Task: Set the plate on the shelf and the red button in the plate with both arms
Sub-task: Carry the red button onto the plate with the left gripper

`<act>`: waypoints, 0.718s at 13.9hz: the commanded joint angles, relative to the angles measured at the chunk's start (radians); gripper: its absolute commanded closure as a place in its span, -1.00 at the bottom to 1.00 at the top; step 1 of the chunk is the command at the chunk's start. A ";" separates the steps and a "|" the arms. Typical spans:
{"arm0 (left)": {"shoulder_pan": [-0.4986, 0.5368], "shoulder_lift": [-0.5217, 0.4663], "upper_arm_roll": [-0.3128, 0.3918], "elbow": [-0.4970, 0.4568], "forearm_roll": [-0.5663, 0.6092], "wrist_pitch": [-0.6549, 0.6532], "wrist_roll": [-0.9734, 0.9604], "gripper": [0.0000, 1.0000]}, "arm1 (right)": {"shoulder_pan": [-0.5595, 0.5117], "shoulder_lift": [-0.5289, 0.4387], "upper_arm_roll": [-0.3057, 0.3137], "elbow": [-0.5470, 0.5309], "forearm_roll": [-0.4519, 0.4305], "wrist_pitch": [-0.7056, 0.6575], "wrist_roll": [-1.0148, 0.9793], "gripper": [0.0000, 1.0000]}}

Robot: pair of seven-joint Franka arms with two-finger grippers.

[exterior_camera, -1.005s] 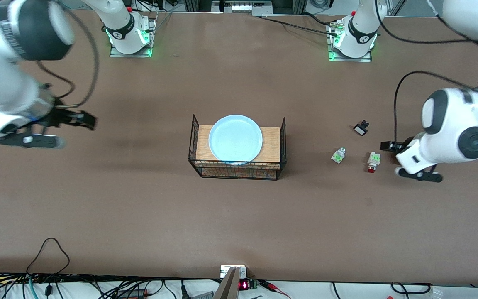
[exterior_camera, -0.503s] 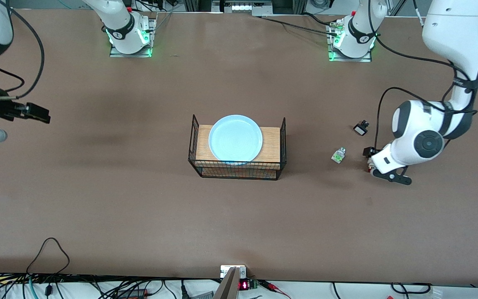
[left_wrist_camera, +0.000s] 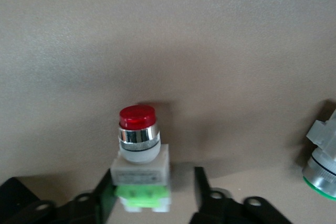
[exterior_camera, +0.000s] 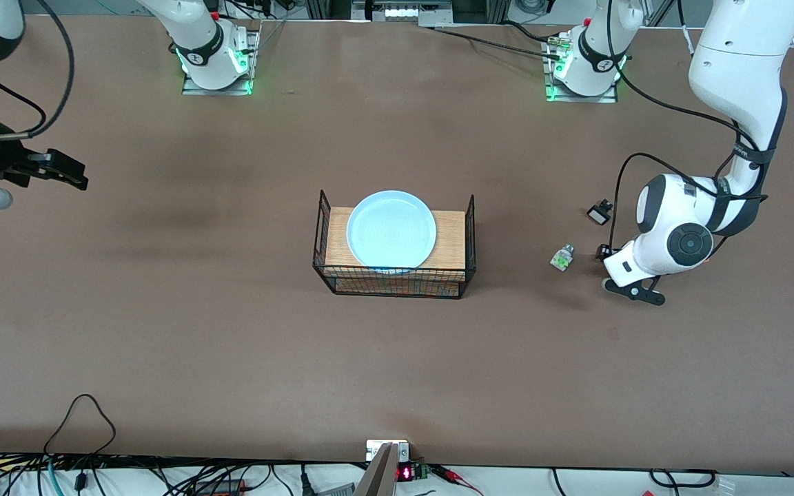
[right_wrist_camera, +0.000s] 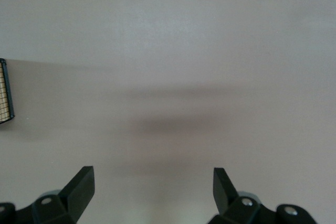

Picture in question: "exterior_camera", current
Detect light blue round plate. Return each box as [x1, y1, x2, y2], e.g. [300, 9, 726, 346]
[346, 190, 438, 271]

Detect metal base plate left arm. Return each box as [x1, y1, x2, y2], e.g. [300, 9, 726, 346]
[542, 33, 620, 104]

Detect metal base plate right arm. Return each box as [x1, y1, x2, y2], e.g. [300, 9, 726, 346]
[182, 28, 261, 96]

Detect small silver metal plate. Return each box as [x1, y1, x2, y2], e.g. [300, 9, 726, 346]
[366, 440, 411, 463]

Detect wooden shelf board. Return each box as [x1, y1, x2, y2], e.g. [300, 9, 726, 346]
[325, 207, 468, 273]

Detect red clip lead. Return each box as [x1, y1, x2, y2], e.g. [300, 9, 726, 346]
[431, 466, 484, 496]

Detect grey angled bar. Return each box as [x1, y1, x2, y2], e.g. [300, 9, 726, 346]
[354, 443, 400, 496]

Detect black power adapter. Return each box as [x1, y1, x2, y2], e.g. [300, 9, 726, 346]
[194, 478, 247, 496]

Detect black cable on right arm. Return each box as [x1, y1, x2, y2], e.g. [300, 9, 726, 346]
[0, 0, 75, 141]

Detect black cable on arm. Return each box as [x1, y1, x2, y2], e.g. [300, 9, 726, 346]
[607, 55, 777, 252]
[0, 0, 75, 141]

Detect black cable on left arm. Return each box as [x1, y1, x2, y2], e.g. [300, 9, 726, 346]
[607, 55, 777, 252]

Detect black wire rack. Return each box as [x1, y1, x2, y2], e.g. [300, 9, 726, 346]
[312, 189, 477, 300]

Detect black looped cable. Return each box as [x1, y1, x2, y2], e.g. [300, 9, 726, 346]
[44, 393, 117, 457]

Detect black cable across table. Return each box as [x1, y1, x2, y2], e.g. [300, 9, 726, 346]
[431, 26, 563, 59]

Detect aluminium frame with light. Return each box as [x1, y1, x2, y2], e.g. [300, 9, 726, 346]
[351, 0, 454, 28]

